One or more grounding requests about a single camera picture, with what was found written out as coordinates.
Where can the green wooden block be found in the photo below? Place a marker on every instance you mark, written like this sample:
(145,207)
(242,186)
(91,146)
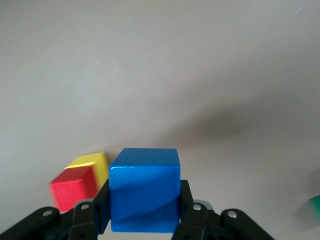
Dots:
(315,205)

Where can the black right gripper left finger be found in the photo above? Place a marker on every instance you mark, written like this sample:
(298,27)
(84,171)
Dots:
(82,222)

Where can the blue wooden block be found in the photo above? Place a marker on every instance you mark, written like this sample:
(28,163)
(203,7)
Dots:
(145,190)

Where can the red wooden block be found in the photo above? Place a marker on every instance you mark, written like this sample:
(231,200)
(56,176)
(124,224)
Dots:
(70,190)

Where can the yellow wooden block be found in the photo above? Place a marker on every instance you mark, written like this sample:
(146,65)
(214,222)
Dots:
(92,158)

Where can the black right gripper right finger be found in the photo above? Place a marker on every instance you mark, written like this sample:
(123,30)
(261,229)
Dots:
(200,222)

